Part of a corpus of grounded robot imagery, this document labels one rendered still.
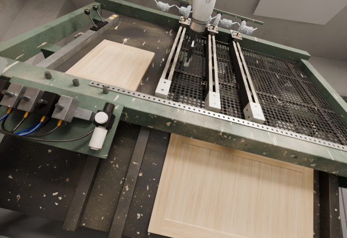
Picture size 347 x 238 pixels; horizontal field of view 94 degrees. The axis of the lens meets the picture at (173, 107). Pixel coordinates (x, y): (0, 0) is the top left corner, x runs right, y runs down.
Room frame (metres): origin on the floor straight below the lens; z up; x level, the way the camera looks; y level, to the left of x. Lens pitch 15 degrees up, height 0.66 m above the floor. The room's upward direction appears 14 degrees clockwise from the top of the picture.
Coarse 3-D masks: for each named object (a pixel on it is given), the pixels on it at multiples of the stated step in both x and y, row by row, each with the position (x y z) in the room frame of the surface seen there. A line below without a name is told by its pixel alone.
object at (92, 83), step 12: (96, 84) 0.74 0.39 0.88; (132, 96) 0.75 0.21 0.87; (144, 96) 0.75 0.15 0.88; (180, 108) 0.75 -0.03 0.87; (192, 108) 0.76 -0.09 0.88; (228, 120) 0.76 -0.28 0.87; (240, 120) 0.77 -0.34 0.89; (276, 132) 0.77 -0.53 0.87; (288, 132) 0.78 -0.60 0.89; (324, 144) 0.78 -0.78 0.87; (336, 144) 0.79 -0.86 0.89
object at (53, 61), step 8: (112, 16) 1.21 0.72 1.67; (112, 24) 1.19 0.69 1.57; (88, 32) 1.00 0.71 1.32; (96, 32) 1.03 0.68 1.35; (80, 40) 0.94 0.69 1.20; (88, 40) 0.99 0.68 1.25; (64, 48) 0.87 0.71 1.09; (72, 48) 0.88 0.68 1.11; (80, 48) 0.94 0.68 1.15; (56, 56) 0.82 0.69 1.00; (64, 56) 0.85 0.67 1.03; (40, 64) 0.77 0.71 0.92; (48, 64) 0.78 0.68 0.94; (56, 64) 0.82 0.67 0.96
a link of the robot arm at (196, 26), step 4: (192, 20) 0.71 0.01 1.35; (196, 20) 0.69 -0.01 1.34; (192, 24) 0.72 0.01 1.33; (196, 24) 0.71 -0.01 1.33; (200, 24) 0.70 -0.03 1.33; (204, 24) 0.71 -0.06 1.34; (192, 28) 0.73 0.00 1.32; (196, 28) 0.72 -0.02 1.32; (200, 28) 0.72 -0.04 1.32; (204, 28) 0.74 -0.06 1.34; (200, 32) 0.76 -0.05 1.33
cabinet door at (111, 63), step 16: (96, 48) 0.95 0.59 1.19; (112, 48) 0.99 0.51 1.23; (128, 48) 1.01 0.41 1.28; (80, 64) 0.85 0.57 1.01; (96, 64) 0.88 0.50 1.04; (112, 64) 0.90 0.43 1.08; (128, 64) 0.93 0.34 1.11; (144, 64) 0.95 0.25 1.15; (96, 80) 0.81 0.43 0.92; (112, 80) 0.83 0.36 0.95; (128, 80) 0.85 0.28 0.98
